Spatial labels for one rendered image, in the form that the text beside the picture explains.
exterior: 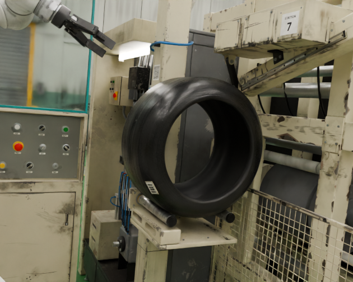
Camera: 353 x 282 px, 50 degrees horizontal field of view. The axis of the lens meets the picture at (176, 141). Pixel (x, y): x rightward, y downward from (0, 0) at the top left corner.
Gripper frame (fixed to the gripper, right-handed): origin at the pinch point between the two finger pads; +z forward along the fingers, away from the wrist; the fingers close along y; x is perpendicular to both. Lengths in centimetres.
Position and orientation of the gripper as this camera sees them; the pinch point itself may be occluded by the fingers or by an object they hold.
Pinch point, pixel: (106, 48)
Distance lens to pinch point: 142.5
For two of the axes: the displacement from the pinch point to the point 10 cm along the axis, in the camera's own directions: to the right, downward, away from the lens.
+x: 4.7, -8.6, 2.1
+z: 7.8, 5.2, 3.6
